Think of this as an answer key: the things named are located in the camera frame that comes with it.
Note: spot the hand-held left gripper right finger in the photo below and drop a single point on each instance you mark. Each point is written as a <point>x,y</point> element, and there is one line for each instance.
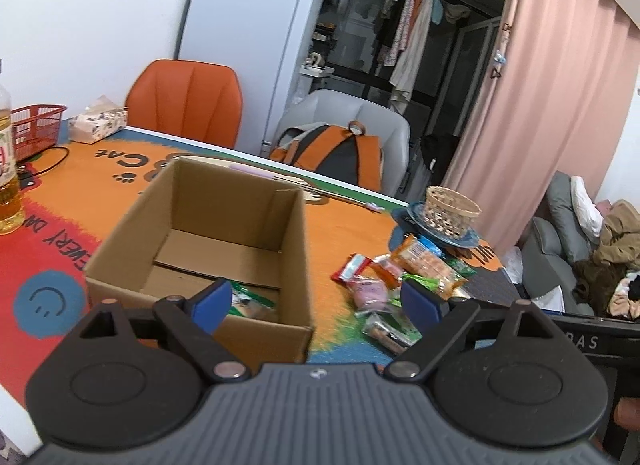
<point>417,302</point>

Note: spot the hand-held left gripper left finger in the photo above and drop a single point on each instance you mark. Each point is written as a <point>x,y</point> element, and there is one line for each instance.
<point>215,301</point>

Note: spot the clear orange cracker packet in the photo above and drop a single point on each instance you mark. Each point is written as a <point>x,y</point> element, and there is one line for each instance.
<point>430,265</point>

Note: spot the brown cardboard box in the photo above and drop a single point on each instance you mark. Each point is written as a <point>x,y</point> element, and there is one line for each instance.
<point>200,195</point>

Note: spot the green packet with brown sticks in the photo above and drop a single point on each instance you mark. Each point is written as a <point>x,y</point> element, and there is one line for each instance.
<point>387,332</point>

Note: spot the clear red snack packet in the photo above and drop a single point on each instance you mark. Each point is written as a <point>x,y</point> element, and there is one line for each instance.
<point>387,270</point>

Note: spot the pink snack packet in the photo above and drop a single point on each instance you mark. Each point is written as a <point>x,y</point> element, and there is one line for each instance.
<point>370,292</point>

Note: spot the blue ceramic plate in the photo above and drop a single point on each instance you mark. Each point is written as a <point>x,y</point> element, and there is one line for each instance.
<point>415,225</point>

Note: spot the woven bamboo basket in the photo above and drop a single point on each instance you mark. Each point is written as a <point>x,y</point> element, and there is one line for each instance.
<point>450,217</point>

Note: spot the grey sofa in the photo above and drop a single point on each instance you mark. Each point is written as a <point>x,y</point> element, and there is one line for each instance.
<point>550,255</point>

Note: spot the white plastic bag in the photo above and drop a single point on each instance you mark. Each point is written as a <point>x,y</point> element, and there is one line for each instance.
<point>512,265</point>

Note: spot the brown clothes pile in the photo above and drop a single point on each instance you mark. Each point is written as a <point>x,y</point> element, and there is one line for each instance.
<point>620,230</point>

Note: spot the white cushion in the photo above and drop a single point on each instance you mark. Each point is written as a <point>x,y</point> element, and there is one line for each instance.
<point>585,207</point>

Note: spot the printed cat table mat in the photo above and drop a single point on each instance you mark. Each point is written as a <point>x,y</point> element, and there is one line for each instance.
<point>75,205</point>

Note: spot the orange and black backpack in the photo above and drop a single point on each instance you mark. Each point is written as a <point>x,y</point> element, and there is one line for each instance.
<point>325,150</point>

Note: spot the orange chair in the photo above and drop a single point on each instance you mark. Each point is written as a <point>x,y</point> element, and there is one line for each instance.
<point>185,100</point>

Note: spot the grey chair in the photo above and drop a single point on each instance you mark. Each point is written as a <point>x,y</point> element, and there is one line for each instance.
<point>350,110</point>

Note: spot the floral tissue box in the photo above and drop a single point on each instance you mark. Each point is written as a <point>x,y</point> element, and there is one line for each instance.
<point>95,125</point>

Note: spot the tea bottle with black cap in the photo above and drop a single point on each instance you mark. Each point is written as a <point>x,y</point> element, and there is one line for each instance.
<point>7,195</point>

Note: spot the grey framed glass door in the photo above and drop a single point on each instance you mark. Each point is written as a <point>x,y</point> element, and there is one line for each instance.
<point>475,75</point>

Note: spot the pink curtain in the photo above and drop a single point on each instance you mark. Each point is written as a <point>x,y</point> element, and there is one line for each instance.
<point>550,95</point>

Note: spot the hanging white garment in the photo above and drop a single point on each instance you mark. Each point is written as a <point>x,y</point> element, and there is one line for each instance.
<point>412,55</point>

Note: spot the red plastic basket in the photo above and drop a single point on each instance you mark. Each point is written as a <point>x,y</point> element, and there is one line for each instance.
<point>35,130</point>

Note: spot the white jug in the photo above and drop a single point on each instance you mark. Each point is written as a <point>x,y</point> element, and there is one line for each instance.
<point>316,62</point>

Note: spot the curtain tieback with charm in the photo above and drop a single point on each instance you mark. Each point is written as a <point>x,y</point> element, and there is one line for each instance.
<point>501,57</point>

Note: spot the hanging floral garment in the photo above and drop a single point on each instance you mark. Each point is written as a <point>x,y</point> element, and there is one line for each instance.
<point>400,30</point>

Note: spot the white refrigerator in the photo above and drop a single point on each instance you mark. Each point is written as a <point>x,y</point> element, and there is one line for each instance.
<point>250,20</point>

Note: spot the hanging beige cloth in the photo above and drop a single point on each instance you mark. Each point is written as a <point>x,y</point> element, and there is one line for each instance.
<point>455,12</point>

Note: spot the hanging blue cloth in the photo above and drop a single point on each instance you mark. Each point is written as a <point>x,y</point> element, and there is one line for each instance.
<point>436,10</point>

